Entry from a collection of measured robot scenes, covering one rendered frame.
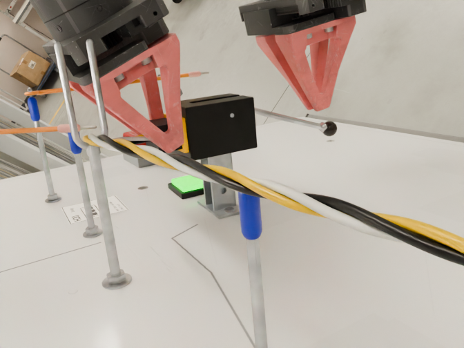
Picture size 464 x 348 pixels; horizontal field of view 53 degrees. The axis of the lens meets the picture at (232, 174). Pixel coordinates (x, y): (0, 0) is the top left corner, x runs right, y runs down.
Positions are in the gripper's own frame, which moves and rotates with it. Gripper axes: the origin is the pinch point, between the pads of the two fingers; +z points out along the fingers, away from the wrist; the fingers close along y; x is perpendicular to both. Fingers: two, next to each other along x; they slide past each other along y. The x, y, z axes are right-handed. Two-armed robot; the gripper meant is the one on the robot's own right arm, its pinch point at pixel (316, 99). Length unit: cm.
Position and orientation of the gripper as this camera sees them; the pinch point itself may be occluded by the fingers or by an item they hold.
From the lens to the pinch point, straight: 42.5
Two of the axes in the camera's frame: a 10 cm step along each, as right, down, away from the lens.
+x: 8.7, -3.6, 3.3
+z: 2.4, 9.0, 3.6
